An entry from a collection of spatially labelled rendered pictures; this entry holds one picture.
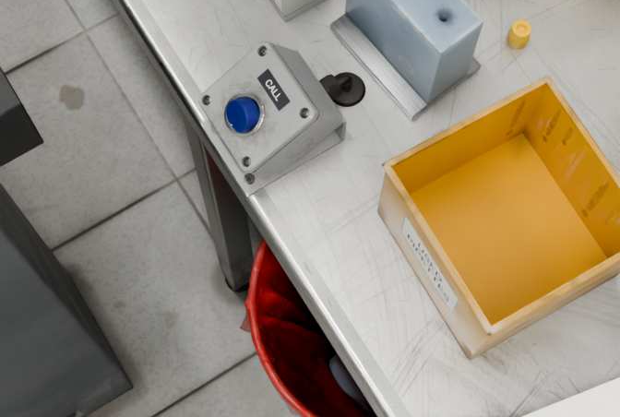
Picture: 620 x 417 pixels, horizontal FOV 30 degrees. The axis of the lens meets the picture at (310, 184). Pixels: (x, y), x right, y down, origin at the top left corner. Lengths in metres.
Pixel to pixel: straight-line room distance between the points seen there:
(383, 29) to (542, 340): 0.26
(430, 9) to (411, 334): 0.23
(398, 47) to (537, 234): 0.17
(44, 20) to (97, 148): 0.25
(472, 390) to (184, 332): 0.95
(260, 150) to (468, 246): 0.17
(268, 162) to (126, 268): 0.97
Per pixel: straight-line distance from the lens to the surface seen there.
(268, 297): 1.31
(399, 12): 0.82
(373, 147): 0.88
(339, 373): 1.50
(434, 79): 0.85
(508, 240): 0.86
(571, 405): 0.84
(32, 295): 1.16
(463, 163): 0.87
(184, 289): 1.76
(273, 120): 0.81
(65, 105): 1.88
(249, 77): 0.83
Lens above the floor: 1.70
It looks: 71 degrees down
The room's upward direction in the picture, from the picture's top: 1 degrees clockwise
